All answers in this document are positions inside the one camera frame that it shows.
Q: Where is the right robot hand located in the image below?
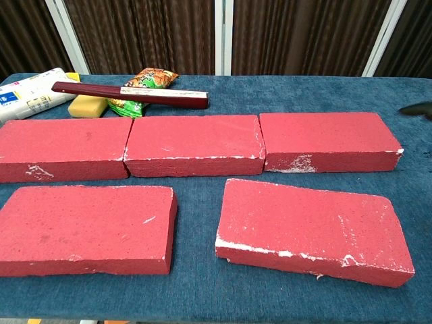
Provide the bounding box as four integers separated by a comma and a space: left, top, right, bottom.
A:
399, 102, 432, 121

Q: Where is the red foam brick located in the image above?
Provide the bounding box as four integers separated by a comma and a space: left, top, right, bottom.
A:
0, 117, 134, 184
215, 178, 416, 288
0, 185, 178, 278
259, 112, 405, 173
124, 115, 267, 178

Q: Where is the brown pleated partition panel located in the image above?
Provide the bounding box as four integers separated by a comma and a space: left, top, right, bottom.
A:
371, 0, 432, 78
55, 0, 225, 76
0, 0, 74, 82
221, 0, 399, 77

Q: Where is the green orange snack bag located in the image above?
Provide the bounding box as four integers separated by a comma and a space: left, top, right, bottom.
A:
106, 67, 180, 119

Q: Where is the blue tablecloth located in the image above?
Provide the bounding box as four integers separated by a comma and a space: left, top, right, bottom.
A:
0, 73, 432, 323

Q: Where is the dark red folding fan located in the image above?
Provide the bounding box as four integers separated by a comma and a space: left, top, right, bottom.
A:
51, 81, 209, 110

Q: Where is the yellow sponge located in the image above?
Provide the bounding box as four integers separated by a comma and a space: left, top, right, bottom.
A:
67, 94, 108, 119

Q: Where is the white wet wipes pack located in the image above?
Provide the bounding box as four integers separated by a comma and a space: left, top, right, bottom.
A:
0, 67, 82, 121

